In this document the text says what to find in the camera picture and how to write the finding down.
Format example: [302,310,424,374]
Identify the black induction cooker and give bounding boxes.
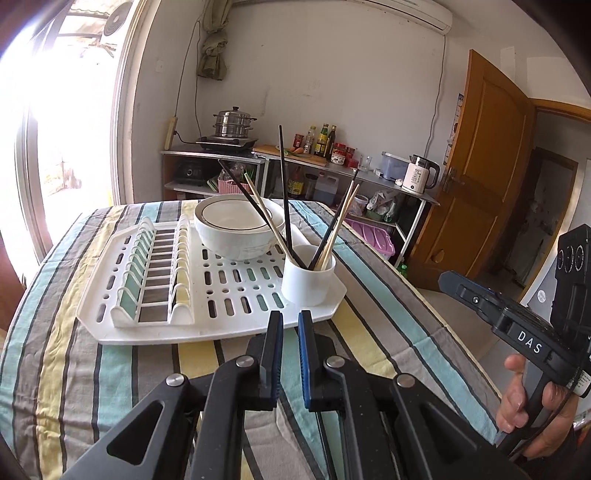
[196,135,259,151]

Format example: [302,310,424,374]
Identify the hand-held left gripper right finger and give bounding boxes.
[298,309,532,480]

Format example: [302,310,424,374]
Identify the person's right hand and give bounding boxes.
[496,353,581,457]

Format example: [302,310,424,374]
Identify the glass sliding door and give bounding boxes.
[0,0,154,296]

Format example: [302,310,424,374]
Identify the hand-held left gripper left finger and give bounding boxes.
[59,310,284,480]

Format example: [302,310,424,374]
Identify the small white bowl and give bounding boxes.
[203,199,271,232]

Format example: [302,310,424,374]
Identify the pink basket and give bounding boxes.
[217,178,252,195]

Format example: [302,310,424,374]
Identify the wooden chopstick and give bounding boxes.
[243,173,301,266]
[318,180,356,271]
[324,184,361,271]

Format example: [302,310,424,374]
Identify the soy sauce bottle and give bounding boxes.
[288,165,305,199]

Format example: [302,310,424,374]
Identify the black kitchen appliance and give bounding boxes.
[175,161,207,186]

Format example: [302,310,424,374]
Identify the white cup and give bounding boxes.
[281,244,336,306]

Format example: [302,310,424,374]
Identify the large white bowl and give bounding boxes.
[194,194,285,262]

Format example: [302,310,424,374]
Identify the hanging grey cloth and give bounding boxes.
[198,0,232,80]

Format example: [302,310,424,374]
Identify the white air conditioner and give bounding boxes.
[231,0,453,34]

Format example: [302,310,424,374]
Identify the blue lid water pitcher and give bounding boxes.
[381,151,411,182]

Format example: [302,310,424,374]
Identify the plastic bags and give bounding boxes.
[365,189,403,225]

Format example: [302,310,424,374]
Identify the white plastic jug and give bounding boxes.
[316,173,341,204]

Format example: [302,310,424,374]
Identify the wooden cutting board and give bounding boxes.
[253,144,333,168]

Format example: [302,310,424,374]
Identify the steel steamer pot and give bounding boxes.
[212,106,257,139]

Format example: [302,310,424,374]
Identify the wall calendar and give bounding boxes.
[444,92,464,166]

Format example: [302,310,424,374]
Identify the wooden door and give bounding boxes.
[409,48,539,289]

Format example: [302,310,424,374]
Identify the pink storage box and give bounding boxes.
[344,217,398,265]

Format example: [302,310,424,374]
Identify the round fan grille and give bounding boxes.
[102,2,133,38]

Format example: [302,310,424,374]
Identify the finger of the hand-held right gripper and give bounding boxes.
[438,271,508,331]

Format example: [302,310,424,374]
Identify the striped tablecloth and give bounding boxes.
[0,198,504,480]

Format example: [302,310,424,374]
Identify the white plastic dish rack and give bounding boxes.
[76,215,348,346]

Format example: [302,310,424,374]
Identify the white electric kettle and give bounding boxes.
[401,154,440,193]

